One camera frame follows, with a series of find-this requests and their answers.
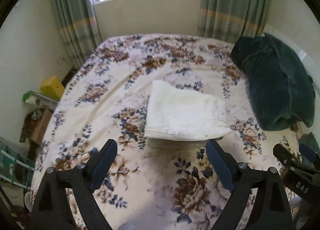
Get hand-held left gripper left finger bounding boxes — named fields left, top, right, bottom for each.
left=30, top=139, right=118, bottom=230

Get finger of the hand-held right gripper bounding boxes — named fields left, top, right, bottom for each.
left=272, top=143, right=320, bottom=178
left=299, top=143, right=320, bottom=163

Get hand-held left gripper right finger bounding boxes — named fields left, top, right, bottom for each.
left=206, top=139, right=293, bottom=230

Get white pants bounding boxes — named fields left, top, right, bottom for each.
left=144, top=80, right=232, bottom=142

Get folded dark teal cloth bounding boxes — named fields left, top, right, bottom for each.
left=299, top=132, right=320, bottom=151

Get floral blanket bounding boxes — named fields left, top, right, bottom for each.
left=32, top=34, right=304, bottom=230

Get cardboard box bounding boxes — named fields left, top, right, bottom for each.
left=30, top=109, right=53, bottom=145

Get dark green quilt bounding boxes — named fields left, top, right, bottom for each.
left=230, top=32, right=316, bottom=132

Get teal shelf rack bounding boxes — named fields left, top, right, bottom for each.
left=0, top=142, right=35, bottom=188

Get yellow box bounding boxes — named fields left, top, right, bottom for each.
left=40, top=76, right=65, bottom=100

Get clear container with green bag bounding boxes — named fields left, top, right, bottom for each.
left=22, top=90, right=59, bottom=110

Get white headboard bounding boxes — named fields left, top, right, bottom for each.
left=262, top=24, right=320, bottom=130

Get green curtain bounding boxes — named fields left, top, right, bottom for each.
left=196, top=0, right=273, bottom=40
left=49, top=0, right=103, bottom=69

